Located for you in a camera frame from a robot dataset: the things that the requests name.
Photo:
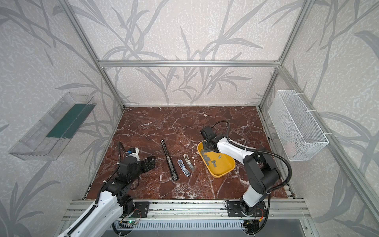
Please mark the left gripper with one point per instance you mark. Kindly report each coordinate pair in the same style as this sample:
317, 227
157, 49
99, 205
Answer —
145, 163

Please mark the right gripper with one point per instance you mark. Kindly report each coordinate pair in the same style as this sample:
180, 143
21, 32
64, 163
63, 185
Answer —
210, 145

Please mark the white mini stapler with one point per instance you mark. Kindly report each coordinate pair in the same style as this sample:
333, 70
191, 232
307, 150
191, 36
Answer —
189, 163

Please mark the blue mini stapler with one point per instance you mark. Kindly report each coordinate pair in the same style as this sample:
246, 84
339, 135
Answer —
183, 167

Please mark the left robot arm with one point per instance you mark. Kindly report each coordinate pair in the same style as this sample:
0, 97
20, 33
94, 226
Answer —
113, 200

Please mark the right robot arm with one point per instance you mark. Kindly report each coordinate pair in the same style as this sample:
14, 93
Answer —
260, 167

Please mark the yellow plastic tray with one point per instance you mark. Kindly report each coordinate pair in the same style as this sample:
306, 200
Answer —
224, 165

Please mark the small green circuit board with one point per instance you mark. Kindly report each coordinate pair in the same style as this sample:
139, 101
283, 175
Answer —
129, 223

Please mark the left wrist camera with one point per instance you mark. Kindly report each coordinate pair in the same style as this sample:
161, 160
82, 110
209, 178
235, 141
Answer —
134, 152

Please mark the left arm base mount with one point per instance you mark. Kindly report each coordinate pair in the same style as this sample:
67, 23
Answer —
141, 209

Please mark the aluminium front rail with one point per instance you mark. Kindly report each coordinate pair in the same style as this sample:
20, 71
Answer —
215, 209

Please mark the grey slotted cable duct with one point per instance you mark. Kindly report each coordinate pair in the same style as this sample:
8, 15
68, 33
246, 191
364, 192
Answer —
182, 225

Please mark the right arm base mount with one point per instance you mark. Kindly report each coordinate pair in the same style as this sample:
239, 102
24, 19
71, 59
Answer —
241, 209

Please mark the white wire mesh basket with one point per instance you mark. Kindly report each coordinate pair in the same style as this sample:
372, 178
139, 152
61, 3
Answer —
299, 133

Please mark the clear plastic wall shelf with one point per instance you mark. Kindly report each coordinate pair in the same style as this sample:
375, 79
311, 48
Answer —
48, 138

